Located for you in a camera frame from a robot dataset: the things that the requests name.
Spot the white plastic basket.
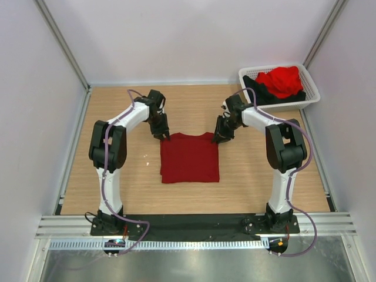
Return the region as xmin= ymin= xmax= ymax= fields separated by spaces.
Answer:
xmin=238 ymin=63 xmax=320 ymax=112

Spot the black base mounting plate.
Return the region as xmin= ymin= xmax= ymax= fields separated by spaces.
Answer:
xmin=88 ymin=213 xmax=300 ymax=242

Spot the aluminium front frame rail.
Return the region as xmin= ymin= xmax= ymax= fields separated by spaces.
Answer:
xmin=35 ymin=212 xmax=357 ymax=239

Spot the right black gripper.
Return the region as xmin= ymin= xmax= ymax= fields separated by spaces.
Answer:
xmin=211 ymin=115 xmax=241 ymax=145

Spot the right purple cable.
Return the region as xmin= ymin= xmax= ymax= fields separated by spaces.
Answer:
xmin=224 ymin=87 xmax=317 ymax=259

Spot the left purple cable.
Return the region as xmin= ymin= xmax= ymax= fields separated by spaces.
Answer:
xmin=101 ymin=89 xmax=150 ymax=271

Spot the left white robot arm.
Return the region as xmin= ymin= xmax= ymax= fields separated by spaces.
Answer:
xmin=89 ymin=89 xmax=170 ymax=236

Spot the white slotted cable duct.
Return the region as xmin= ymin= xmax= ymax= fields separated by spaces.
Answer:
xmin=49 ymin=238 xmax=269 ymax=251

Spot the bright red shirt in basket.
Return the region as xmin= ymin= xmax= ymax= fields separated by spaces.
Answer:
xmin=256 ymin=66 xmax=306 ymax=101

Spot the aluminium corner post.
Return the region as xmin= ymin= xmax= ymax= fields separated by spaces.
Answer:
xmin=303 ymin=0 xmax=348 ymax=69
xmin=33 ymin=0 xmax=90 ymax=92

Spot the right aluminium corner post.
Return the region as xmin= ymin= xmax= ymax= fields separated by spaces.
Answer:
xmin=303 ymin=0 xmax=348 ymax=69

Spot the purple cable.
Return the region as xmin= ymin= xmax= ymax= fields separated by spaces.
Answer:
xmin=101 ymin=89 xmax=150 ymax=271
xmin=224 ymin=87 xmax=317 ymax=259

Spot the dark red t-shirt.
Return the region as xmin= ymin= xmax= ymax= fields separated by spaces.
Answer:
xmin=160 ymin=132 xmax=220 ymax=184

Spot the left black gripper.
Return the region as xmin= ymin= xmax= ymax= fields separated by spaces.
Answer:
xmin=146 ymin=112 xmax=170 ymax=142

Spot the left aluminium corner post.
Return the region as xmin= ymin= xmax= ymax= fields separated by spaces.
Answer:
xmin=33 ymin=0 xmax=90 ymax=92

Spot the black shirt in basket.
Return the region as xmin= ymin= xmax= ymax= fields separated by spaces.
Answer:
xmin=243 ymin=75 xmax=306 ymax=106

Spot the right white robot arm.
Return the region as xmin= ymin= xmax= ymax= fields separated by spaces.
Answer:
xmin=212 ymin=95 xmax=308 ymax=233

